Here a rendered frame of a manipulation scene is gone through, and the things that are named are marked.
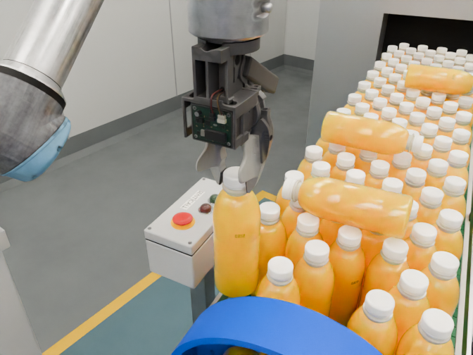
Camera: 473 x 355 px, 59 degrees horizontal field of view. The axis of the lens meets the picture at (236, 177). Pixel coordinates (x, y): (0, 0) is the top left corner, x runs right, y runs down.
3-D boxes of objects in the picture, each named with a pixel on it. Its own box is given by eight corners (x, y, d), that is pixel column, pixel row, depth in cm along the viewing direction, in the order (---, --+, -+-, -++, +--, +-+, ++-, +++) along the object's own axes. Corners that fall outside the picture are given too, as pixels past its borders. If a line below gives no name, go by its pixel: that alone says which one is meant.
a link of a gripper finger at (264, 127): (239, 162, 56) (229, 100, 52) (245, 156, 57) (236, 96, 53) (271, 165, 54) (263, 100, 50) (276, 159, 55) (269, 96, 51)
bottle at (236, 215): (213, 268, 72) (210, 175, 62) (253, 264, 73) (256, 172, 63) (217, 299, 66) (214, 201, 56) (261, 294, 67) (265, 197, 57)
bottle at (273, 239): (272, 272, 91) (276, 202, 81) (288, 294, 86) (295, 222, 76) (243, 282, 88) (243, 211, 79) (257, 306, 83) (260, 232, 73)
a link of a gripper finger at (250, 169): (231, 209, 55) (219, 145, 51) (251, 187, 59) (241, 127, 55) (253, 212, 53) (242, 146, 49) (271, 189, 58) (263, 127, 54)
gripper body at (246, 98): (182, 141, 51) (174, 41, 45) (217, 117, 57) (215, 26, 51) (237, 156, 48) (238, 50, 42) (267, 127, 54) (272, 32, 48)
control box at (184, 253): (149, 271, 78) (143, 228, 73) (204, 214, 93) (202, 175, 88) (194, 289, 74) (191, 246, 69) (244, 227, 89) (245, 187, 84)
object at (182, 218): (168, 225, 74) (168, 219, 73) (179, 213, 77) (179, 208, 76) (185, 230, 73) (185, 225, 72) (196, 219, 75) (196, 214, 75)
